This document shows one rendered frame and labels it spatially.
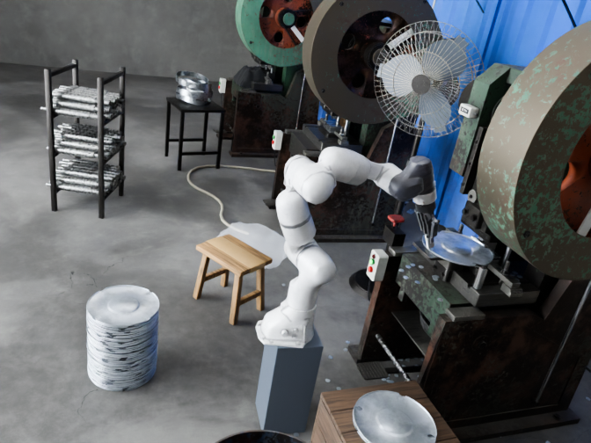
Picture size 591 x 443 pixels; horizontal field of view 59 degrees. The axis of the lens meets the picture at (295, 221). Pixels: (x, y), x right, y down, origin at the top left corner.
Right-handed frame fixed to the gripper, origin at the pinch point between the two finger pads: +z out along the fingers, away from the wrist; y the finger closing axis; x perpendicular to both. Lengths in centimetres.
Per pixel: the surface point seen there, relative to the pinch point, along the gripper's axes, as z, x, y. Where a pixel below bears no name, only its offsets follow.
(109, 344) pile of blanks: 4, -130, -38
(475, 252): 11.8, 16.6, 6.7
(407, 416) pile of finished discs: 29, -45, 41
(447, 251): 6.6, 5.2, 3.6
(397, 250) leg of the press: 18.4, -2.8, -22.3
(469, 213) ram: -4.1, 19.2, 1.0
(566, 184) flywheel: -33, 26, 40
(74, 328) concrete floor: 22, -149, -84
